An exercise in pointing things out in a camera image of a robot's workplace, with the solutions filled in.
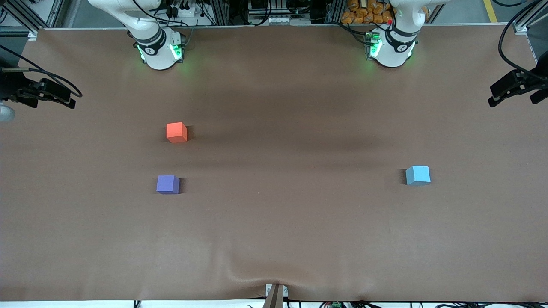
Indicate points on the orange foam block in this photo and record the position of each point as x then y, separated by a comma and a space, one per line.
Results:
176, 132

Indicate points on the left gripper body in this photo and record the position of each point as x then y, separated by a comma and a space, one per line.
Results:
540, 73

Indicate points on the aluminium frame strut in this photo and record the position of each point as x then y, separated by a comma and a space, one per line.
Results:
528, 17
25, 17

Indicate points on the purple foam block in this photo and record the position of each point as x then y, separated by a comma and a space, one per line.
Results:
167, 184

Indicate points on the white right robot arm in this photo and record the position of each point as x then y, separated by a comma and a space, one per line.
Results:
156, 55

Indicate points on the orange packets pile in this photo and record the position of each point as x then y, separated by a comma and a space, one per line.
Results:
368, 15

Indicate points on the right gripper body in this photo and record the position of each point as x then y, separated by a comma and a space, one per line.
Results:
9, 84

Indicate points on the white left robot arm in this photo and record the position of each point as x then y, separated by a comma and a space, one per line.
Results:
396, 53

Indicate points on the white power strip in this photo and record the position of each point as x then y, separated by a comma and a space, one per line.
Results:
280, 19

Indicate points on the brown table cover sheet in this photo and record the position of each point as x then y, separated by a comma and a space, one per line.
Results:
299, 192

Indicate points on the blue foam block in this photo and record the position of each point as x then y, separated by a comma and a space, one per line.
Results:
417, 175

